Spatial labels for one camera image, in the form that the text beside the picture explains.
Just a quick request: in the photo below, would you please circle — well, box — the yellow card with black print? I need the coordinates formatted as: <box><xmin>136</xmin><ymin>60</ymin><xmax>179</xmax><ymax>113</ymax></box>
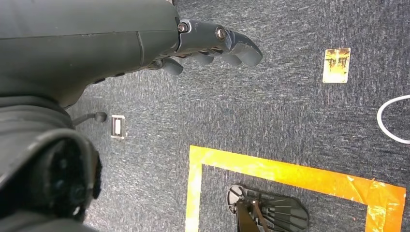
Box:
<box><xmin>322</xmin><ymin>47</ymin><xmax>351</xmax><ymax>84</ymax></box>

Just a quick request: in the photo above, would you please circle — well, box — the silver floor socket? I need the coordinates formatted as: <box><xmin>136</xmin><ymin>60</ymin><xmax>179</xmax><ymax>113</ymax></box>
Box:
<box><xmin>110</xmin><ymin>115</ymin><xmax>126</xmax><ymax>140</ymax></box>

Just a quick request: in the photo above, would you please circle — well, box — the ribbed grey left arm sleeve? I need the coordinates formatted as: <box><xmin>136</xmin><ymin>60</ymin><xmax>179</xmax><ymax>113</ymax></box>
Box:
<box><xmin>0</xmin><ymin>95</ymin><xmax>103</xmax><ymax>232</ymax></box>

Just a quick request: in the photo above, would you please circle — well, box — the yellow floor tape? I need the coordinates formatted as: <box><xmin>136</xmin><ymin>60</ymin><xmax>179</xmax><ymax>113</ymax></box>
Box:
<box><xmin>185</xmin><ymin>145</ymin><xmax>407</xmax><ymax>232</ymax></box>

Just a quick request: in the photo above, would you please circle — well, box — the black robot foot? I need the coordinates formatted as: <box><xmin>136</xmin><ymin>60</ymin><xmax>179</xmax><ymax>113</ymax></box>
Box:
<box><xmin>226</xmin><ymin>184</ymin><xmax>310</xmax><ymax>232</ymax></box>

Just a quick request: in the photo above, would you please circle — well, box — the white power cable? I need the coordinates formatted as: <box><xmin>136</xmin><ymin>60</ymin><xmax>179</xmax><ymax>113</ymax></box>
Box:
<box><xmin>376</xmin><ymin>94</ymin><xmax>410</xmax><ymax>145</ymax></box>

